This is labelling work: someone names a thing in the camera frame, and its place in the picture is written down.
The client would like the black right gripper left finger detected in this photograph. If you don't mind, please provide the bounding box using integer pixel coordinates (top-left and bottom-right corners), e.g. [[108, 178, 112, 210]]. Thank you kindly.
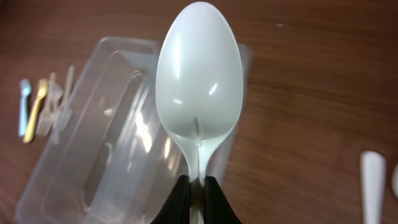
[[151, 175, 190, 224]]

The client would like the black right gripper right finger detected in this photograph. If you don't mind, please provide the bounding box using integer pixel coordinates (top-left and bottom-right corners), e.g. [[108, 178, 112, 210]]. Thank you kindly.
[[203, 175, 242, 224]]

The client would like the thin white fork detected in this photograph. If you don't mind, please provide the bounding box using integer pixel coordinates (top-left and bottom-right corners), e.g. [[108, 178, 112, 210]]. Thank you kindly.
[[36, 72, 63, 136], [60, 65, 75, 109], [50, 83, 71, 145]]

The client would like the short white plastic spoon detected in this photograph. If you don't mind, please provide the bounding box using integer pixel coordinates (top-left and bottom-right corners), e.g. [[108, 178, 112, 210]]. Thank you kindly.
[[360, 151, 386, 224]]

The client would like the white plastic spoon large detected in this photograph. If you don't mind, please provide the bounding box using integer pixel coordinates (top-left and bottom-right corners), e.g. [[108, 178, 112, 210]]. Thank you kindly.
[[391, 165, 398, 197]]

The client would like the clear plastic container right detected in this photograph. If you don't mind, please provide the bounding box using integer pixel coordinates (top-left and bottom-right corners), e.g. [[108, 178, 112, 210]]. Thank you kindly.
[[82, 43, 252, 224]]

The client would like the clear plastic container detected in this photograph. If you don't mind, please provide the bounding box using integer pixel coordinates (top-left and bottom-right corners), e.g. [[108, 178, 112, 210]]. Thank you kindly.
[[82, 43, 252, 224], [16, 37, 159, 223]]

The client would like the clear plastic container left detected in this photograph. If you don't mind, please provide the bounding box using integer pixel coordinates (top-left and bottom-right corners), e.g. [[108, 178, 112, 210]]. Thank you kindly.
[[16, 37, 159, 223]]

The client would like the yellow plastic fork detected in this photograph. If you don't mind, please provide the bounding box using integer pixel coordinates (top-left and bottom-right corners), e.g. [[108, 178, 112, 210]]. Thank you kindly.
[[23, 78, 49, 144]]

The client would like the white plastic fork wide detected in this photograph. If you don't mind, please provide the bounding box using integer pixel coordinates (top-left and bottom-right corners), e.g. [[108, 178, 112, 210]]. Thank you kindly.
[[19, 78, 32, 137]]

